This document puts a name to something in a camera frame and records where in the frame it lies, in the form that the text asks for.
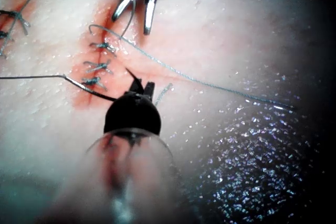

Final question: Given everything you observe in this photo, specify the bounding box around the right arm needle driver jaw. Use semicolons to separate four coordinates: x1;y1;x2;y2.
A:
111;0;140;23
142;0;163;36

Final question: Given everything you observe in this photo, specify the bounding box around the left arm needle driver jaw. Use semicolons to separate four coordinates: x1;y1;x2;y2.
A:
144;81;156;102
130;77;144;96

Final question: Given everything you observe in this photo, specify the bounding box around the left arm needle driver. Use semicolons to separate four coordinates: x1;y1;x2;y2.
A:
103;91;162;135

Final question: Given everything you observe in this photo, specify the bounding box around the curved steel needle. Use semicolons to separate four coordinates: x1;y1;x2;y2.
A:
64;67;144;102

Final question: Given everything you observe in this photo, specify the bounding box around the blue thread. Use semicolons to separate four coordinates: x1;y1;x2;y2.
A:
0;0;295;110

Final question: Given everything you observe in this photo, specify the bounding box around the blue stitching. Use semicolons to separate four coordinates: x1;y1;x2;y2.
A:
0;9;32;59
81;40;118;91

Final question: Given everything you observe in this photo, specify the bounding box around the tissue pad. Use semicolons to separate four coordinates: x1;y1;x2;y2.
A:
0;0;336;224

